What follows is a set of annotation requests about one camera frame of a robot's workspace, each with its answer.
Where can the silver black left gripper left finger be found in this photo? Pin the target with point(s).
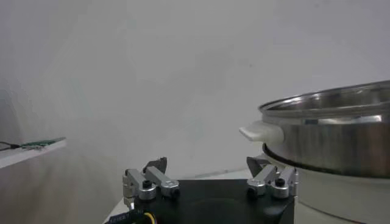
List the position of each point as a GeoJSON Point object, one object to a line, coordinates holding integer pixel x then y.
{"type": "Point", "coordinates": [158, 179]}

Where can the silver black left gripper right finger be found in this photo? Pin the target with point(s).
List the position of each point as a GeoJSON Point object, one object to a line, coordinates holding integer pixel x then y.
{"type": "Point", "coordinates": [265, 178]}

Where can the stainless steel steamer basket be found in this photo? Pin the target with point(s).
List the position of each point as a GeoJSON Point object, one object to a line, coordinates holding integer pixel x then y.
{"type": "Point", "coordinates": [335, 146]}

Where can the cream electric cooker base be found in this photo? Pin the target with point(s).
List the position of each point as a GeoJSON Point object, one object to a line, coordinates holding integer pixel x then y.
{"type": "Point", "coordinates": [341, 194]}

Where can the green tipped tool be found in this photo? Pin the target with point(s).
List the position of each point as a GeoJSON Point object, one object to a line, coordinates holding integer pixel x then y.
{"type": "Point", "coordinates": [42, 143]}

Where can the white side table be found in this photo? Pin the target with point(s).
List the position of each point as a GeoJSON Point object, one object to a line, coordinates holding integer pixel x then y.
{"type": "Point", "coordinates": [18, 156]}

